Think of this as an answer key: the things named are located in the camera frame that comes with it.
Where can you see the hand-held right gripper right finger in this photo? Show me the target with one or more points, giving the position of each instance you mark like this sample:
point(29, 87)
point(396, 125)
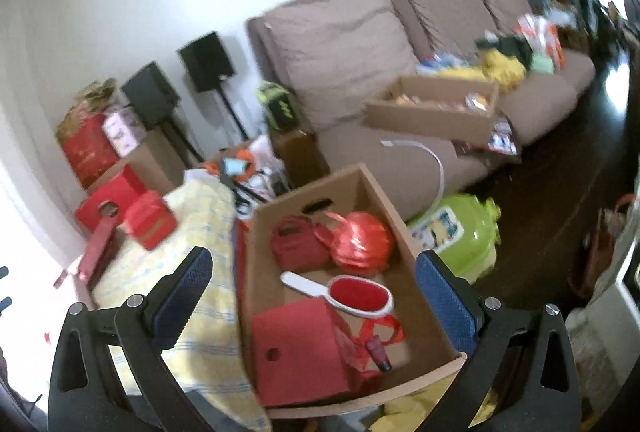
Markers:
point(445, 297)

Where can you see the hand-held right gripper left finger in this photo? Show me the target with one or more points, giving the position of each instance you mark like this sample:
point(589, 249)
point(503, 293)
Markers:
point(185, 292)

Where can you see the red tin box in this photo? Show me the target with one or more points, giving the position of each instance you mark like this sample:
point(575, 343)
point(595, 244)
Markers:
point(150, 222)

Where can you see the red white lint brush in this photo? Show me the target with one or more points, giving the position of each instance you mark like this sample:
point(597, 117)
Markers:
point(360, 297)

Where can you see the orange plastic bag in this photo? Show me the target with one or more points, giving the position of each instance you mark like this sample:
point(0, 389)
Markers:
point(362, 242)

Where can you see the red corrugated cardboard box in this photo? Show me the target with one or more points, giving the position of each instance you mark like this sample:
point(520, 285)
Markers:
point(295, 347)

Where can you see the large cardboard box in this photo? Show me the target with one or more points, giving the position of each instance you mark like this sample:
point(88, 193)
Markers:
point(345, 187)

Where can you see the green plastic potty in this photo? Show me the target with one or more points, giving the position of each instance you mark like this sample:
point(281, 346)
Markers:
point(470, 232)

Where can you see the yellow plaid blanket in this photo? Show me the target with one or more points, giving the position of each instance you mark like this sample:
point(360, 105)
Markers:
point(220, 222)

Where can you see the small dark red bottle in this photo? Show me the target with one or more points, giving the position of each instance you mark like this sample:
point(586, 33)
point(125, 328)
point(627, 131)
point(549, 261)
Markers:
point(378, 354)

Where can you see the dark red paper bag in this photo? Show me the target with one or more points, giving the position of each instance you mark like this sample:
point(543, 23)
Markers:
point(97, 252)

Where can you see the red ribbon gift bag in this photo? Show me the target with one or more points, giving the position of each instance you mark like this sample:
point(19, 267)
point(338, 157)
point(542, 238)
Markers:
point(350, 352)

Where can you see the brown cardboard carton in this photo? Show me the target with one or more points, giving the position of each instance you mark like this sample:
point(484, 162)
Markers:
point(160, 157)

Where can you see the brown sofa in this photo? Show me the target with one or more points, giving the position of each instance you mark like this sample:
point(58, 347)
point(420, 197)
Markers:
point(360, 152)

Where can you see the white appliance box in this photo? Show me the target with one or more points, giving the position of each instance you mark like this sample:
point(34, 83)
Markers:
point(610, 337)

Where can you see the red white snack packet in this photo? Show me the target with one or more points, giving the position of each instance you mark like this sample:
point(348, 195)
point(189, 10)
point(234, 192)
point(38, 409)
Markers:
point(502, 137)

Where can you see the red gold gift bag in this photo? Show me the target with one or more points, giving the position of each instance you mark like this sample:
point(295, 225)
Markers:
point(87, 152)

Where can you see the pink white tissue pack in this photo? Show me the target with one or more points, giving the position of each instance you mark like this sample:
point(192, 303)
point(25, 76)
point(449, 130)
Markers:
point(122, 132)

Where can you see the long cardboard box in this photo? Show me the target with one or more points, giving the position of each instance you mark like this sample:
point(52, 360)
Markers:
point(425, 122)

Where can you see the black speaker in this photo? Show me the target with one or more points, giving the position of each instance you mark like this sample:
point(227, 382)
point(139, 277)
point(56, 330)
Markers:
point(150, 92)
point(205, 60)

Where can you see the green black portable radio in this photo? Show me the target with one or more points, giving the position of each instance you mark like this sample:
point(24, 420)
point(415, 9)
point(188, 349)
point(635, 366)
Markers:
point(277, 107)

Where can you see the pile of snack packets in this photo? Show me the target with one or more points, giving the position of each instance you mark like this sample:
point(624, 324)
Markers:
point(442, 62)

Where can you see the yellow plastic bag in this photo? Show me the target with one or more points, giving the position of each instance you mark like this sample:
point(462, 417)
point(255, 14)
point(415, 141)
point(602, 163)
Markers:
point(500, 67)

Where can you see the light green packet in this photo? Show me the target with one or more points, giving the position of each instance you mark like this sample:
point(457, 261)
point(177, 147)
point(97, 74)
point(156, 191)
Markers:
point(542, 64)

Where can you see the dark green cloth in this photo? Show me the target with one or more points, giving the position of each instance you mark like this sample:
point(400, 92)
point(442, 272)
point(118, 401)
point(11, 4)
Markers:
point(505, 47)

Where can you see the beige sofa cushion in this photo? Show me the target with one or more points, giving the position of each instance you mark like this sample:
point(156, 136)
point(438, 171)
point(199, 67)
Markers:
point(445, 22)
point(345, 57)
point(505, 7)

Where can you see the orange white paper bag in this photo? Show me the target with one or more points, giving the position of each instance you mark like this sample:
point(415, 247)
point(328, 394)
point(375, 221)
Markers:
point(542, 37)

